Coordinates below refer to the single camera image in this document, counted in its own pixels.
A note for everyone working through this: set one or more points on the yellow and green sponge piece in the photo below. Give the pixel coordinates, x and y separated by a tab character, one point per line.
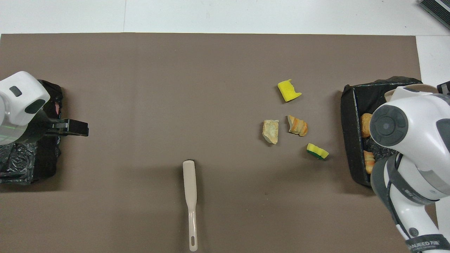
318	151

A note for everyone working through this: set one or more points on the beige plastic dustpan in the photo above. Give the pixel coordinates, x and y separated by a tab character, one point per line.
418	86

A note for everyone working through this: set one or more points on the beige bread chunk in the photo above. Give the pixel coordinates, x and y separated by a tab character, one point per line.
270	131

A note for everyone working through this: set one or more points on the cream pastry piece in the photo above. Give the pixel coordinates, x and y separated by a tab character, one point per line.
369	161

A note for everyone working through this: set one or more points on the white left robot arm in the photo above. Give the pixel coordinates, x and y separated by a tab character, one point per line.
21	95

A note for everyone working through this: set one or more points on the black ribbed device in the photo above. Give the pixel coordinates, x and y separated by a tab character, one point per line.
437	8

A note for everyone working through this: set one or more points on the brown table mat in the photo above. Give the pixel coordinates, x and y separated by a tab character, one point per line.
140	52

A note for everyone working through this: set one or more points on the notched yellow sponge piece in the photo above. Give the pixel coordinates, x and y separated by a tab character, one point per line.
288	92

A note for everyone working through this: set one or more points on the brown bread roll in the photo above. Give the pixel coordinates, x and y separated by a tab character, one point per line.
365	124

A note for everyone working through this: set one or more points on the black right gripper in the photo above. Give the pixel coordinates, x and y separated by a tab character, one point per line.
444	88

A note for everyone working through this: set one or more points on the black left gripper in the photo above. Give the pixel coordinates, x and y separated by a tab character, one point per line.
42	130

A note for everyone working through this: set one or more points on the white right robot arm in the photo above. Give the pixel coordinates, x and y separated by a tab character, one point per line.
415	116

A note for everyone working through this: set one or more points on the striped orange croissant piece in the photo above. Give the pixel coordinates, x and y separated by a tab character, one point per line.
299	126

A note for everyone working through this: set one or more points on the beige brush with black bristles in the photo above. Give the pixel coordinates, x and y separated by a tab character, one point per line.
189	179

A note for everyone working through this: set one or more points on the bin lined with black bag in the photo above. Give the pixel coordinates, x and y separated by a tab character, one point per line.
351	140
45	161

